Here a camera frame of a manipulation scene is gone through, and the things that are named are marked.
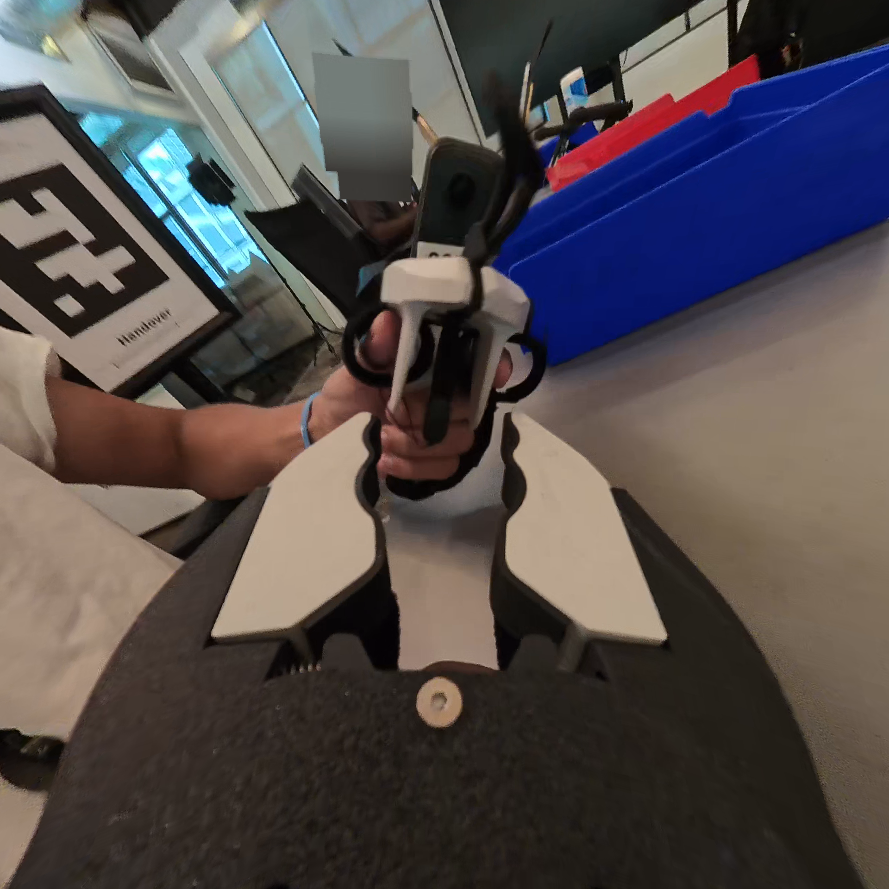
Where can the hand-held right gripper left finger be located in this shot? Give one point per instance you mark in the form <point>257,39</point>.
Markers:
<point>305,549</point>

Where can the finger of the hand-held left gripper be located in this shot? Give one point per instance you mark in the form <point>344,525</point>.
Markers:
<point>503,298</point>
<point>427,281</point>

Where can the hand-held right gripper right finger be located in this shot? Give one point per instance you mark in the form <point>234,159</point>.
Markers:
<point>576,535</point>

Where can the blue plastic bin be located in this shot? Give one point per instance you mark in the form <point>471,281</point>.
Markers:
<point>694,229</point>

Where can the person's left forearm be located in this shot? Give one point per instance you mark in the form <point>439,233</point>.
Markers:
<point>180,444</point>

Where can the person's left hand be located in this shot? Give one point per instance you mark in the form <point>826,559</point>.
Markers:
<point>347,410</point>

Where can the blue wristband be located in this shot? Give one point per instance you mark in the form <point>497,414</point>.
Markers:
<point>306,420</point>

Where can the white bottle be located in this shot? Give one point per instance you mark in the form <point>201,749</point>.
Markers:
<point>575,89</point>

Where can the dark monitor screen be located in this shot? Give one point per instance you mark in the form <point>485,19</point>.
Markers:
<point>555,35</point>

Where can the red plastic bin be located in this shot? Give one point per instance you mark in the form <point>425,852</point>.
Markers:
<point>667,118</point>

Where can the person's white clothing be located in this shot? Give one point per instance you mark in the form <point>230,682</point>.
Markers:
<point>55,576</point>

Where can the framed black-and-white tag sign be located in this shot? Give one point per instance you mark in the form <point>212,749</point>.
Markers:
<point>83,264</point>

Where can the black camera on tripod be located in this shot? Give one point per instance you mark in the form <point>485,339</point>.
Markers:
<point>208,179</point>

